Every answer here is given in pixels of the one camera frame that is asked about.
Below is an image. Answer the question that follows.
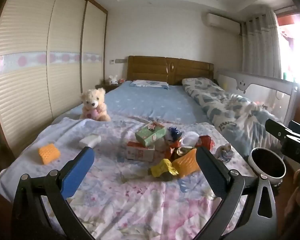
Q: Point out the red snack wrapper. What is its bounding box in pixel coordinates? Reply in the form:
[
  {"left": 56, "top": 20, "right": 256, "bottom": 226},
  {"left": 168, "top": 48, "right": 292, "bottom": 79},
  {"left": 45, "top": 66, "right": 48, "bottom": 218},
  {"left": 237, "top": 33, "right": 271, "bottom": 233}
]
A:
[{"left": 196, "top": 135, "right": 215, "bottom": 151}]

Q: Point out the cream sliding door wardrobe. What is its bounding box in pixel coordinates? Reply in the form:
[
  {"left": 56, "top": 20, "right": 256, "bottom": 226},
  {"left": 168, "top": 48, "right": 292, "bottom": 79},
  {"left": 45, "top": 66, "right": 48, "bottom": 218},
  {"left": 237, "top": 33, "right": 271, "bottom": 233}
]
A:
[{"left": 0, "top": 0, "right": 108, "bottom": 156}]

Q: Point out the yellow wrapper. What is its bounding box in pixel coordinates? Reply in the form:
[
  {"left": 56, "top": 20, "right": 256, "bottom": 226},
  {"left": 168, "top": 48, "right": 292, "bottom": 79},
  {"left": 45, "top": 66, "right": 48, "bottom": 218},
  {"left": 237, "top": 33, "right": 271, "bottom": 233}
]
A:
[{"left": 147, "top": 158, "right": 179, "bottom": 179}]

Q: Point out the green drink carton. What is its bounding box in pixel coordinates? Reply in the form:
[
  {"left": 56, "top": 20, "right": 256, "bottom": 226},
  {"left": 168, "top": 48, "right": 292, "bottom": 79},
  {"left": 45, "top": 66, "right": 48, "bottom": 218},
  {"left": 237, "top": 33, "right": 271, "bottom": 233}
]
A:
[{"left": 135, "top": 122, "right": 166, "bottom": 147}]

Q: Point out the orange snack packet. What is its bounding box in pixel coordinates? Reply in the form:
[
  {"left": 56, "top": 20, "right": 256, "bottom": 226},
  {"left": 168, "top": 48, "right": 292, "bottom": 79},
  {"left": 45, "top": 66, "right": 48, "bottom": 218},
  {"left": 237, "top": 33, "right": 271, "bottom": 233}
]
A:
[{"left": 162, "top": 140, "right": 183, "bottom": 159}]

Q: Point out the grey paper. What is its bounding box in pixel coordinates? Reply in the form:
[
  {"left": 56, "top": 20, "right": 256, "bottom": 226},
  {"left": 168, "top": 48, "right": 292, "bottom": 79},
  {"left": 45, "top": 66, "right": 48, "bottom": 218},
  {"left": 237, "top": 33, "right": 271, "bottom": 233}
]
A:
[{"left": 216, "top": 143, "right": 234, "bottom": 162}]

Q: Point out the wooden headboard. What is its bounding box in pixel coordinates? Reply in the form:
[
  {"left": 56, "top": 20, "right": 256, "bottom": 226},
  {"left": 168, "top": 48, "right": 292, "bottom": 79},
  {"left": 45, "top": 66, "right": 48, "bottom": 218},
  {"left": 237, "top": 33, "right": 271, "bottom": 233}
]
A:
[{"left": 127, "top": 55, "right": 214, "bottom": 86}]

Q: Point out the pink floral blanket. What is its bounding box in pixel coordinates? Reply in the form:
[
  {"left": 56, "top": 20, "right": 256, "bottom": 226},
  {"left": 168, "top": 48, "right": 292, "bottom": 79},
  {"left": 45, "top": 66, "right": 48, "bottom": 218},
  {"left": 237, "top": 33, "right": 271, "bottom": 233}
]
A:
[{"left": 0, "top": 117, "right": 253, "bottom": 240}]

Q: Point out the blue patterned pillow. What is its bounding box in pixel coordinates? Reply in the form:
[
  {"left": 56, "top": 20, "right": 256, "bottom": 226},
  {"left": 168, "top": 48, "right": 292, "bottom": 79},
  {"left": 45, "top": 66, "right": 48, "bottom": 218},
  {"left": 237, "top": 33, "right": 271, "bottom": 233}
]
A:
[{"left": 129, "top": 80, "right": 170, "bottom": 90}]

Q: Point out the grey bed guard rail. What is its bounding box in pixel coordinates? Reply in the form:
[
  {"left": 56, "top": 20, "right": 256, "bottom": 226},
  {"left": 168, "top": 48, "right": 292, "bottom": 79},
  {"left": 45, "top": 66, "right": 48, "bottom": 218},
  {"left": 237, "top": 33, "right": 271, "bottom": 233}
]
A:
[{"left": 216, "top": 68, "right": 300, "bottom": 131}]

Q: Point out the blue bed sheet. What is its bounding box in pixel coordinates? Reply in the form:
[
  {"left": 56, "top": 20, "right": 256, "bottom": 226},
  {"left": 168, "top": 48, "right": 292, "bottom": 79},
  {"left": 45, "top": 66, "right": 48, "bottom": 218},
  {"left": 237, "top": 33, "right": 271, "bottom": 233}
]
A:
[{"left": 51, "top": 80, "right": 211, "bottom": 126}]

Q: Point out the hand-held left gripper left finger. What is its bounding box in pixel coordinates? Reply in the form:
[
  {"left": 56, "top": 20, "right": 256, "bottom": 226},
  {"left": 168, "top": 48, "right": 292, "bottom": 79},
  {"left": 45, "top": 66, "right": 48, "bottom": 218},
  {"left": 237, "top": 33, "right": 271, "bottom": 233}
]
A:
[{"left": 11, "top": 145, "right": 98, "bottom": 240}]

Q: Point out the orange ridged packet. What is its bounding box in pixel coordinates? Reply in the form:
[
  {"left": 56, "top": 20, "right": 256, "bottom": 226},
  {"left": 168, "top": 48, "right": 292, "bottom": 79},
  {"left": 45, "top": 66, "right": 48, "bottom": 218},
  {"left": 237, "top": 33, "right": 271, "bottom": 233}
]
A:
[{"left": 171, "top": 151, "right": 201, "bottom": 177}]

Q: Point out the grey patterned curtain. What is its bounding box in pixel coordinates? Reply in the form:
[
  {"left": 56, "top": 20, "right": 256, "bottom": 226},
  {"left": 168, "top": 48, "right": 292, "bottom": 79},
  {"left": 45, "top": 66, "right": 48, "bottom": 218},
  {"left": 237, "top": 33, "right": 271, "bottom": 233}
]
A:
[{"left": 241, "top": 6, "right": 283, "bottom": 79}]

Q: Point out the red and white carton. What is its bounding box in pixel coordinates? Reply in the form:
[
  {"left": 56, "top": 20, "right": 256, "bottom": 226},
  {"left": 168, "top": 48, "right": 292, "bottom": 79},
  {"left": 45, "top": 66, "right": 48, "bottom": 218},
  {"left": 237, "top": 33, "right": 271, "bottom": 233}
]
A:
[{"left": 126, "top": 141, "right": 157, "bottom": 161}]

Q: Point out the orange mesh sponge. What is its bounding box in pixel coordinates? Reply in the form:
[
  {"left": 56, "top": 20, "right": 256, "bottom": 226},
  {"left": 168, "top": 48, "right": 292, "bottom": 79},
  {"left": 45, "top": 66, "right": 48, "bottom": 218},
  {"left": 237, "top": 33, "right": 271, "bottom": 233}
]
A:
[{"left": 38, "top": 143, "right": 61, "bottom": 165}]

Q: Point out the dark wooden nightstand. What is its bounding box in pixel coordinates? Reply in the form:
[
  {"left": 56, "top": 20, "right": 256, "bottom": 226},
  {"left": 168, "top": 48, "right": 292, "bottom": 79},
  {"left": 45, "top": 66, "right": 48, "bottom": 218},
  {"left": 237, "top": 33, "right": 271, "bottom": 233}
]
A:
[{"left": 95, "top": 81, "right": 121, "bottom": 93}]

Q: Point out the white quilt with blue print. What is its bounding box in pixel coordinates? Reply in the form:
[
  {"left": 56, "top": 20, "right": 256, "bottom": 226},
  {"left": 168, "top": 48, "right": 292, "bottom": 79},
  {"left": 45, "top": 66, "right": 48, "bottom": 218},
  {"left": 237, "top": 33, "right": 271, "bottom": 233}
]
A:
[{"left": 182, "top": 77, "right": 283, "bottom": 156}]

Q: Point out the person's right hand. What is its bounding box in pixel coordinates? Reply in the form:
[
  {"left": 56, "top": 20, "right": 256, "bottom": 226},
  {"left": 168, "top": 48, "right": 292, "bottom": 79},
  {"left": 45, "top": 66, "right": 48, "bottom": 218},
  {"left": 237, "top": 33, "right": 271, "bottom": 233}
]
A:
[{"left": 284, "top": 169, "right": 300, "bottom": 221}]

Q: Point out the white air conditioner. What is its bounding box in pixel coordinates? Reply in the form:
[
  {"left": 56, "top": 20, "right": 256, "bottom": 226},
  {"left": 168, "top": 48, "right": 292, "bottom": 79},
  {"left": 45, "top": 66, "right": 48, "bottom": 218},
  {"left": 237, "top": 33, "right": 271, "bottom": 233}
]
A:
[{"left": 206, "top": 12, "right": 241, "bottom": 34}]

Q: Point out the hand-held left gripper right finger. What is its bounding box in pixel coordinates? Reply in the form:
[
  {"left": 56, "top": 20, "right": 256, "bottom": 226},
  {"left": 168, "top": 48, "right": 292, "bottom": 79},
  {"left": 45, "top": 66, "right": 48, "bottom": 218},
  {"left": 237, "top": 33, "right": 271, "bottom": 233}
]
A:
[{"left": 192, "top": 146, "right": 278, "bottom": 240}]

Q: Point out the blue and white wrapper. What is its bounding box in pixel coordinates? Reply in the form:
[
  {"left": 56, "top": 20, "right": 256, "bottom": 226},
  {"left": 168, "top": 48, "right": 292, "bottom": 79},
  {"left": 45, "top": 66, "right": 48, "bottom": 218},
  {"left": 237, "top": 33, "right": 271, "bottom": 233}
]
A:
[{"left": 165, "top": 127, "right": 183, "bottom": 143}]

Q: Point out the small white box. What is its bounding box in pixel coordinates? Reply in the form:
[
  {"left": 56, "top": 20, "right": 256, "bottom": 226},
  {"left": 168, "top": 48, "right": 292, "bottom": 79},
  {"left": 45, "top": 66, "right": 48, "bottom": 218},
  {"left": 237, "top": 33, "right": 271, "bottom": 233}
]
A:
[{"left": 79, "top": 135, "right": 102, "bottom": 147}]

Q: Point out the white bin with black inside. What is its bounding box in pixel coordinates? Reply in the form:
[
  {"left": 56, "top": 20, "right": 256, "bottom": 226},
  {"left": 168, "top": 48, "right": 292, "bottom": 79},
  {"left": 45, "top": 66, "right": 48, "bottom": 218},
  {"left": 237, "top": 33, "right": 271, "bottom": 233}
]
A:
[{"left": 247, "top": 147, "right": 287, "bottom": 185}]

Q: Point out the beige teddy bear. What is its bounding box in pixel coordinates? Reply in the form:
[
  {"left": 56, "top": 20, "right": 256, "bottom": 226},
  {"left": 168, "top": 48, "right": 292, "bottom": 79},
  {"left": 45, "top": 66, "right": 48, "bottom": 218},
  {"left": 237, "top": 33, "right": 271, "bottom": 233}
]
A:
[{"left": 79, "top": 88, "right": 111, "bottom": 122}]

